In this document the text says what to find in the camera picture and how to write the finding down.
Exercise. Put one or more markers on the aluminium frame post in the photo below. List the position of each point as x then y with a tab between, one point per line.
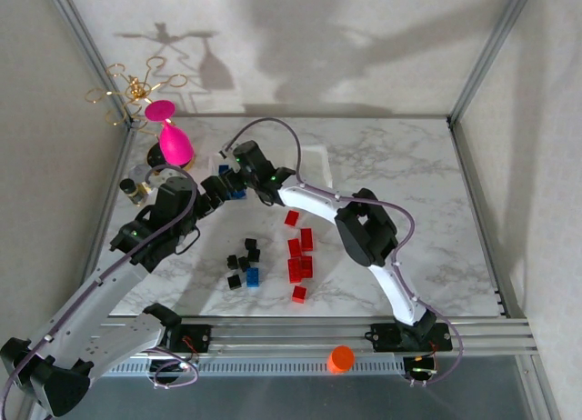
86	47
491	47

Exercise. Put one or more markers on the wide aluminium base rail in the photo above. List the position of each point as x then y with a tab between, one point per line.
291	336

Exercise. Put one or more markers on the pink wine glass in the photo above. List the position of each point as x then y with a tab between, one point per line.
174	145

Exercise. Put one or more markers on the small black-capped bottle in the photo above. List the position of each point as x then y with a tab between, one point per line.
133	192

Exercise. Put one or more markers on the black lego brick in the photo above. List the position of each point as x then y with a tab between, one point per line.
243	263
232	261
234	281
250	244
253	254

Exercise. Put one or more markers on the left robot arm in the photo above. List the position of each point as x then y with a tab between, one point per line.
91	320

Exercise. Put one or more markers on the thin aluminium table rail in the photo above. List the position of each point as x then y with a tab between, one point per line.
364	116
122	165
468	165

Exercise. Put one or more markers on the blue lego brick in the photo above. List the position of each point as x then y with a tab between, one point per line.
236	194
223	170
253	277

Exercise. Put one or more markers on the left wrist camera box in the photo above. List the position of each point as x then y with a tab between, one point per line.
164	176

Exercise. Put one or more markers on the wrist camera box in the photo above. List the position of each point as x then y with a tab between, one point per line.
164	176
228	155

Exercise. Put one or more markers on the clear round glass jar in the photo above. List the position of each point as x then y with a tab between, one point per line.
138	171

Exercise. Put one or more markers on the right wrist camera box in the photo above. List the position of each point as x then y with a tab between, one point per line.
228	155

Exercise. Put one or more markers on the orange plastic cup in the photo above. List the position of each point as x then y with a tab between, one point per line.
341	358

